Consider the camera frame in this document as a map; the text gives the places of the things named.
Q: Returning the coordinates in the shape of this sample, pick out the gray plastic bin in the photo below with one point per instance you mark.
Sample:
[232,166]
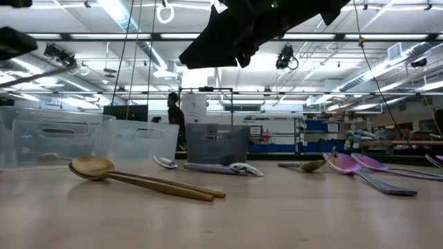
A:
[218,148]

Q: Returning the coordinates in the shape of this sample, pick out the black ceiling camera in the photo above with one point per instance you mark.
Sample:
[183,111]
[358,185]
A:
[284,58]

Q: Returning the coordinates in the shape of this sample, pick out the black stand frame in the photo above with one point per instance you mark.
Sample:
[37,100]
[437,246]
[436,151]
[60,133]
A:
[206,89]

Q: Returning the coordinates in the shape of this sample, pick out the silver ceiling air duct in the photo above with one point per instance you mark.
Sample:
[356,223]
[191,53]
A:
[398,58]

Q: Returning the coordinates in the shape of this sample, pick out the black metal table frame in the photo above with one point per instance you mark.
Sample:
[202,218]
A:
[277,157]

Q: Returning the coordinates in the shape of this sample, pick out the person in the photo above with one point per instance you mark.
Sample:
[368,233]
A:
[176,117]

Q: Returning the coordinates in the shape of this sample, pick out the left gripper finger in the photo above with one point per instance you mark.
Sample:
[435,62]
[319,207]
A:
[14,43]

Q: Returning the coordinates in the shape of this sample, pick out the metal shelf with blue bins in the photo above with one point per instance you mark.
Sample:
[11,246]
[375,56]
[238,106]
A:
[315,125]

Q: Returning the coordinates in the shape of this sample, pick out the clear plastic bin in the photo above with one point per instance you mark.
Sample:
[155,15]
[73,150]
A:
[20,138]
[155,145]

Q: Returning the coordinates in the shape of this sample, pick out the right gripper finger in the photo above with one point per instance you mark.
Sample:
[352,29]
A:
[214,45]

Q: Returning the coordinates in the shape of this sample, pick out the row of blue bins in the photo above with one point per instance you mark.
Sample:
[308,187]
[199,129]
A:
[270,148]

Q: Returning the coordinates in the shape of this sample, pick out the white board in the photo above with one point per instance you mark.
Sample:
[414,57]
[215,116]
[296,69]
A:
[194,110]

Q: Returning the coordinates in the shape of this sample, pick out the long wooden table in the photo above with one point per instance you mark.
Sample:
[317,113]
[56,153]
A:
[398,142]

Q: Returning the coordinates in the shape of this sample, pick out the black monitor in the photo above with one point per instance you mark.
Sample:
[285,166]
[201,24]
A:
[117,113]

